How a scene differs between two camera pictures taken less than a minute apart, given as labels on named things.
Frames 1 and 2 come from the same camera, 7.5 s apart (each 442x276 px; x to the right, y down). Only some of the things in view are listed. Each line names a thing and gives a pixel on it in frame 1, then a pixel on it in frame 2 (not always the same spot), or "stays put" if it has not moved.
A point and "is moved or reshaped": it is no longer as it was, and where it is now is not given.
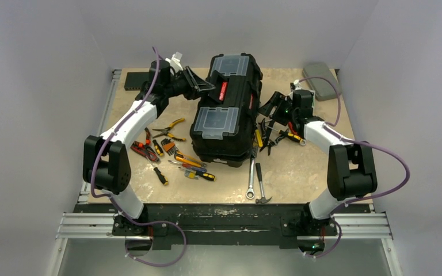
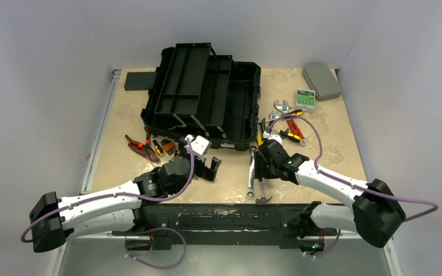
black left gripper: [194, 85] to [208, 172]
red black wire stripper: [144, 149] stays put
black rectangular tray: [134, 80] stays put
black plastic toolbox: [223, 131] is moved or reshaped
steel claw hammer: [263, 199] stays put
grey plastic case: [322, 88] stays put
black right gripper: [279, 108] to [262, 165]
